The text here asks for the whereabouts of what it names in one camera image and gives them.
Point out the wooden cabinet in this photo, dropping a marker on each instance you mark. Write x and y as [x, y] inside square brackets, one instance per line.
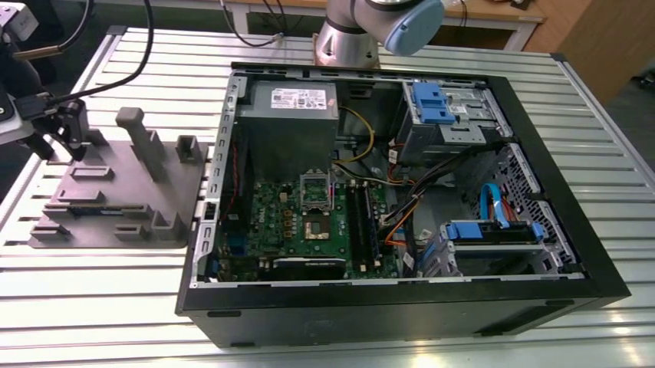
[604, 38]

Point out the black table corner cap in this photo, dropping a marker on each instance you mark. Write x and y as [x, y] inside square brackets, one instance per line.
[117, 30]
[560, 57]

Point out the hard disk in blue carrier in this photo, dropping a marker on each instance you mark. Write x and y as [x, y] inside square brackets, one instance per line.
[469, 232]

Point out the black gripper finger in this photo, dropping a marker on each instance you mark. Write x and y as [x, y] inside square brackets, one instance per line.
[74, 122]
[41, 145]

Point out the CPU socket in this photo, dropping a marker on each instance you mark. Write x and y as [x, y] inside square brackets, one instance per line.
[318, 230]

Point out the black graphics card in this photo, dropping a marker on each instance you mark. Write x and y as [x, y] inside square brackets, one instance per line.
[308, 268]

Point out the grey metal drive cage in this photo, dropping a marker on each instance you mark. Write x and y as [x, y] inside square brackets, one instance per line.
[461, 138]

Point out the blue board connector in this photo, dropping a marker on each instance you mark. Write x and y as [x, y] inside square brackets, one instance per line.
[237, 245]

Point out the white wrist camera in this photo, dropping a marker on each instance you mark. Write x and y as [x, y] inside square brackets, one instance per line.
[21, 21]

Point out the white power connector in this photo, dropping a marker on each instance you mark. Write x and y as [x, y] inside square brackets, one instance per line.
[386, 220]

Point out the black PC case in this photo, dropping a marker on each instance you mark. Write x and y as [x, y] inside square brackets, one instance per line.
[358, 318]

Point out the grey parts rack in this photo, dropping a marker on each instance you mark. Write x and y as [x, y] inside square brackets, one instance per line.
[129, 184]

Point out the RAM stick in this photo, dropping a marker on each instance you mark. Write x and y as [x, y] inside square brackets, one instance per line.
[102, 211]

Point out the grey metal disk bay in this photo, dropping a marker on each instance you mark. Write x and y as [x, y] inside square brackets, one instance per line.
[512, 248]

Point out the wooden desk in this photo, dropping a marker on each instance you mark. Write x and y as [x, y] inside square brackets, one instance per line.
[512, 17]

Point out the grey power supply unit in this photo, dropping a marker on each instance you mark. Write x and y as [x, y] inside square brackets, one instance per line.
[287, 142]

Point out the black RAM slot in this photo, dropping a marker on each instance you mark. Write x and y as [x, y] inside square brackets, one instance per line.
[370, 226]
[354, 226]
[361, 226]

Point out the green motherboard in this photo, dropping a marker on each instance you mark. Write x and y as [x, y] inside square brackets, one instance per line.
[271, 199]

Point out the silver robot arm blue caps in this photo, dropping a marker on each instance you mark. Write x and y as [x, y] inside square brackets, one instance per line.
[344, 42]

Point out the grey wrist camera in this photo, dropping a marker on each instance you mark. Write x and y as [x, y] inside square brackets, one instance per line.
[10, 128]

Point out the blue drive carrier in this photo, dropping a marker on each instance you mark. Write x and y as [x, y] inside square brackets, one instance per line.
[433, 103]

